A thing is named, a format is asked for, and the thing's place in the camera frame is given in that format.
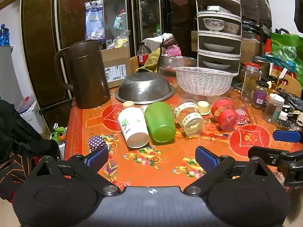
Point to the olive cloth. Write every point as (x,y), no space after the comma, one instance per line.
(151,61)

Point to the blue water bottle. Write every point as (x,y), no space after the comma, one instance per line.
(4,35)

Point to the blue patterned bowl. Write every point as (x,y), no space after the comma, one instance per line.
(213,24)

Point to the white paper cup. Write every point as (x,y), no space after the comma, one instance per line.
(132,125)

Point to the glass jar white lid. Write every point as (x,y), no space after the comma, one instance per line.
(273,108)

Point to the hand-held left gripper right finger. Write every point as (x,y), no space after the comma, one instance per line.
(206,158)

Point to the glass jar purple label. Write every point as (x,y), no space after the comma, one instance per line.
(260,95)

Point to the purple polka-dot lid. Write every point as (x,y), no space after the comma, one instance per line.
(95,140)

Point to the hanging snack packet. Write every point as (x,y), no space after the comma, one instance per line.
(95,20)

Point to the cola bottle red cap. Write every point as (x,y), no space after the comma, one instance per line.
(142,55)

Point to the hanging mesh shelf rack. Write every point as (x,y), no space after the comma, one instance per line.
(219,37)

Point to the small cork lid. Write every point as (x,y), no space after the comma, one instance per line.
(128,104)

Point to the pink cloth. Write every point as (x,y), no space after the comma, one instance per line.
(174,50)

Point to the small yellow lid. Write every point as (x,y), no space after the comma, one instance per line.
(203,107)

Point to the dark wooden cabinet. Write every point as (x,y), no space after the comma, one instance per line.
(42,52)

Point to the white plate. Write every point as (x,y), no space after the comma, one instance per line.
(217,48)
(216,65)

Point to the red printed tablecloth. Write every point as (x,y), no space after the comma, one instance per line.
(163,156)

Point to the brown plastic pitcher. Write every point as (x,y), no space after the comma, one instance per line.
(87,75)

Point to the green plastic cup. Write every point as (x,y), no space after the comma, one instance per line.
(159,120)

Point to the black bag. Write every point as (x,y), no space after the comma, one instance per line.
(255,4)

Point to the green shopping bag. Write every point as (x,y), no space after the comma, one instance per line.
(287,49)

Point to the steel basin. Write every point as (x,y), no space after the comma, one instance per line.
(175,63)

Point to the white storage box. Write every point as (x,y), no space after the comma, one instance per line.
(33,115)

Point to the pale ceramic bowl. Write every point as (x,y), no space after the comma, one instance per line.
(232,28)

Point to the dark clothing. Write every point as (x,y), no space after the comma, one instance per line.
(19,134)

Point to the steel mug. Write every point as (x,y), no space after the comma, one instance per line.
(262,66)

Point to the white plastic basket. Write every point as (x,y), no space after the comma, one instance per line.
(203,80)

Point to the green toy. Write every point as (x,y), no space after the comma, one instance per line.
(58,134)

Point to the glass jar red lid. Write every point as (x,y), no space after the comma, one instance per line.
(249,82)

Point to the cardboard box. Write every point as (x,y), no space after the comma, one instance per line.
(118,61)

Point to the clear glass jar lying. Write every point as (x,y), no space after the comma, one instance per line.
(189,120)

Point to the yellow packet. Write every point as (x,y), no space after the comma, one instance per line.
(119,43)

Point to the steel colander bowl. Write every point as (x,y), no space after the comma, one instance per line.
(144,87)

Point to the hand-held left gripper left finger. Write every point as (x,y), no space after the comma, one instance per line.
(98,158)

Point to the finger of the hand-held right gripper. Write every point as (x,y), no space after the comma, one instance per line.
(287,136)
(266,155)

